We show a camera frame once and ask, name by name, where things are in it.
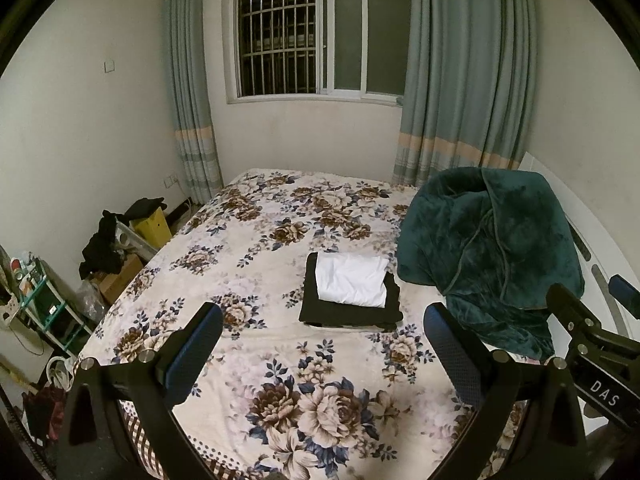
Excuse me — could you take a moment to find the white t-shirt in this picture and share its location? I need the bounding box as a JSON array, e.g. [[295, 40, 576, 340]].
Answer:
[[314, 252, 390, 308]]

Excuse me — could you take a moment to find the black clothes pile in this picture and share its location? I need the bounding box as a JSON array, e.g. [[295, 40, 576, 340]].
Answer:
[[78, 197, 167, 280]]

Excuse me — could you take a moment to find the white bed headboard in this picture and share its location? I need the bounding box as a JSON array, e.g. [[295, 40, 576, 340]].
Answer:
[[520, 152, 639, 340]]

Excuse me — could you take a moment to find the green storage rack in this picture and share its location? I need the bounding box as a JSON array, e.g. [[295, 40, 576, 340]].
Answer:
[[1, 249, 92, 358]]

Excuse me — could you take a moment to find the cardboard box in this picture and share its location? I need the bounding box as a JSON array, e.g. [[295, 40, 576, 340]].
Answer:
[[93, 254, 143, 306]]

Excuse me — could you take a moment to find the dark green plush blanket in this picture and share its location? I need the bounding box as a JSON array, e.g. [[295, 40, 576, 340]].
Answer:
[[396, 167, 585, 361]]

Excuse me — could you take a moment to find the yellow box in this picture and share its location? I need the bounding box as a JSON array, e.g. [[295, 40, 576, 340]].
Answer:
[[131, 207, 172, 249]]

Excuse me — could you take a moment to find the floral bed cover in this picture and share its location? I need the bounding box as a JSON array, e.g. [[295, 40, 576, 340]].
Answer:
[[82, 169, 472, 479]]

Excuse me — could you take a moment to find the folded black garment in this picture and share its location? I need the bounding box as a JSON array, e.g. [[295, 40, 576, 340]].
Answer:
[[298, 252, 402, 330]]

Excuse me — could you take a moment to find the right blue-green curtain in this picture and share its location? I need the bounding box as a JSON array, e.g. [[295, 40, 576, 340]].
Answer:
[[393, 0, 537, 186]]

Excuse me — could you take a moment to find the blue-green curtain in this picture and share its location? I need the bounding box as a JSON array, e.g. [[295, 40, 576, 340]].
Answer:
[[393, 0, 537, 186], [163, 0, 224, 204]]

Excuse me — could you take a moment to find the left blue-green curtain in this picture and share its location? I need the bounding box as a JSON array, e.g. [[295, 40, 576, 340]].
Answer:
[[163, 0, 224, 204]]

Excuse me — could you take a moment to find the barred window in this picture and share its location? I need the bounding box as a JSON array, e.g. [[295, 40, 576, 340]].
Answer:
[[222, 0, 411, 104]]

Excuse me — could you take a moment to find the white coiled cable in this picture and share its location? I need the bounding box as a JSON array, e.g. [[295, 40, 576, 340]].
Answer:
[[45, 354, 76, 392]]

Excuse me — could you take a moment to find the wall power outlet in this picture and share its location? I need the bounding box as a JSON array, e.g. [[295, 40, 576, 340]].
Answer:
[[164, 174, 179, 188]]

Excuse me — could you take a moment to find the white wall switch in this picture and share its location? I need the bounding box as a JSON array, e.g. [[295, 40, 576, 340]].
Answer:
[[103, 60, 115, 73]]

